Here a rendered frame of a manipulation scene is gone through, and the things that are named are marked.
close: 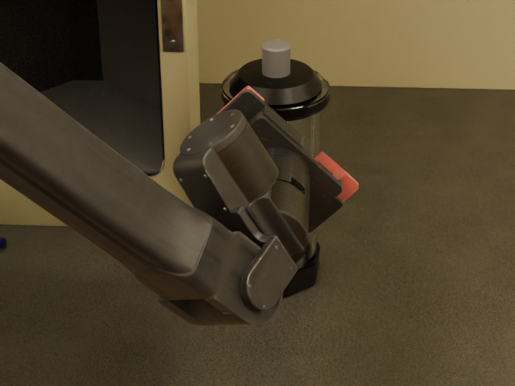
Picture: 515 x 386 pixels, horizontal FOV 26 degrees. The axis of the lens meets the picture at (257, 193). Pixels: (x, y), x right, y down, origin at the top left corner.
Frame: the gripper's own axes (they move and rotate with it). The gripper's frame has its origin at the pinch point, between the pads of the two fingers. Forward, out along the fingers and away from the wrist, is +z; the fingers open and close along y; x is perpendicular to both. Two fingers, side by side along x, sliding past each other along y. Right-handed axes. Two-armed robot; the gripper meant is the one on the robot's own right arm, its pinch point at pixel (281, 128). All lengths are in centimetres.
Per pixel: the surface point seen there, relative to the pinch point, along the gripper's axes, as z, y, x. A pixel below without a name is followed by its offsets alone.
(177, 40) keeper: 14.9, 10.1, 6.2
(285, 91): 3.4, 1.4, -1.8
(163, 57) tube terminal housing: 14.9, 9.8, 8.8
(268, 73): 5.9, 3.2, -1.1
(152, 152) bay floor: 19.6, 1.9, 20.8
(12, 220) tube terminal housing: 14.9, 8.7, 37.0
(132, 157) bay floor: 18.4, 3.5, 22.3
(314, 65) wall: 58, -15, 12
